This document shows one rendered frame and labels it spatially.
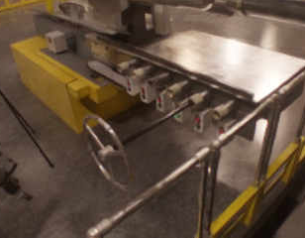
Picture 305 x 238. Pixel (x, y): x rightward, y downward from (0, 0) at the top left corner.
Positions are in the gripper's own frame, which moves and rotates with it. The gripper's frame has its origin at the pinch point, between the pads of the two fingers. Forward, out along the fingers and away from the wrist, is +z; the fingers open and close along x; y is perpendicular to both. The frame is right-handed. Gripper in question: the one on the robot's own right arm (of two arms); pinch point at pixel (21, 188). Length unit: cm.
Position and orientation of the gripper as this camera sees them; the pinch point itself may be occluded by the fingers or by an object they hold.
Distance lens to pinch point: 144.9
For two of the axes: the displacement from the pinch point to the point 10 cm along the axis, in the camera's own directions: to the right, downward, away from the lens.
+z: 2.5, 5.4, 8.0
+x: 7.4, 4.3, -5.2
